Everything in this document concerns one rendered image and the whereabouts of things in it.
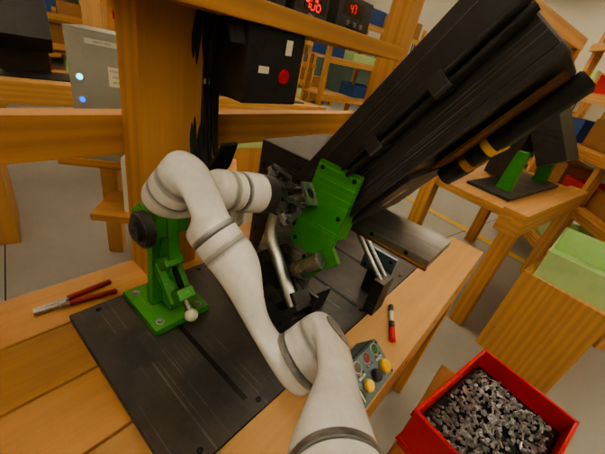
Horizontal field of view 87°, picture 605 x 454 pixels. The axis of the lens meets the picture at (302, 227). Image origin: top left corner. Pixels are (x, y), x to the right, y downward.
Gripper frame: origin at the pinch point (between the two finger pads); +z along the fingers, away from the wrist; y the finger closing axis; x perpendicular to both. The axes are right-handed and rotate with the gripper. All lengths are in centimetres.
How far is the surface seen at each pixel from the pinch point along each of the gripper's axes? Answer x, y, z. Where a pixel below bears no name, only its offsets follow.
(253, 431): 9.1, -40.5, -19.6
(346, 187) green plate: -10.2, -1.6, 2.9
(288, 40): -9.7, 32.4, -2.6
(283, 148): 6.2, 16.6, 8.2
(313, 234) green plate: 0.9, -8.7, 2.9
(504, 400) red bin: -22, -56, 26
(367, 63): 97, 317, 481
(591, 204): -89, -22, 326
